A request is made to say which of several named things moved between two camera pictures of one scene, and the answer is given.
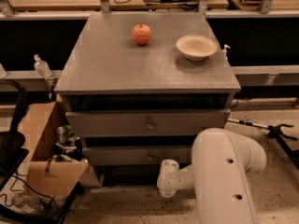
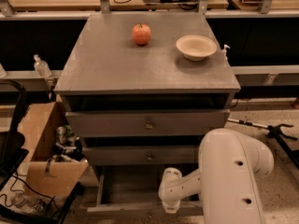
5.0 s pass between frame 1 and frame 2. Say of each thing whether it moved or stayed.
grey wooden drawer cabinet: stayed
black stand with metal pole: stayed
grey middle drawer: stayed
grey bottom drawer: moved
